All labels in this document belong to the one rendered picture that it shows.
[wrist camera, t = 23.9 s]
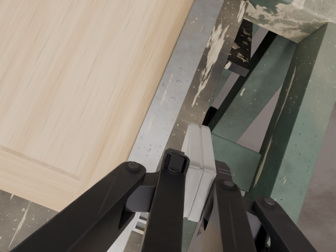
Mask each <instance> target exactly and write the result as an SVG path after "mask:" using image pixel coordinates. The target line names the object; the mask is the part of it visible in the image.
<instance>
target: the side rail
mask: <svg viewBox="0 0 336 252"><path fill-rule="evenodd" d="M335 102H336V25H335V24H333V23H331V22H328V23H326V24H325V25H323V26H322V27H321V28H319V29H318V30H316V31H315V32H314V33H312V34H311V35H309V36H308V37H307V38H305V39H304V40H302V41H301V42H299V43H298V44H297V45H296V48H295V51H294V54H293V57H292V59H291V62H290V65H289V68H288V71H287V74H286V77H285V79H284V82H283V85H282V88H281V91H280V94H279V97H278V99H277V102H276V105H275V108H274V111H273V114H272V117H271V120H270V122H269V125H268V128H267V131H266V134H265V137H264V140H263V142H262V145H261V148H260V151H259V153H260V154H261V158H260V161H259V164H258V167H257V170H256V173H255V176H254V178H253V181H252V184H251V187H250V190H249V192H245V194H244V197H245V198H247V199H249V200H251V201H254V200H255V198H256V197H257V196H265V197H269V198H272V199H273V200H274V201H276V202H277V203H278V204H279V205H280V206H281V207H282V208H283V209H284V211H285V212H286V213H287V214H288V216H289V217H290V218H291V219H292V221H293V222H294V223H295V224H296V225H297V222H298V219H299V216H300V213H301V210H302V206H303V203H304V200H305V197H306V194H307V191H308V187H309V184H310V181H311V178H312V175H313V172H314V168H315V165H316V162H317V159H318V156H319V153H320V149H321V146H322V143H323V140H324V137H325V134H326V130H327V127H328V124H329V121H330V118H331V114H332V111H333V108H334V105H335Z"/></svg>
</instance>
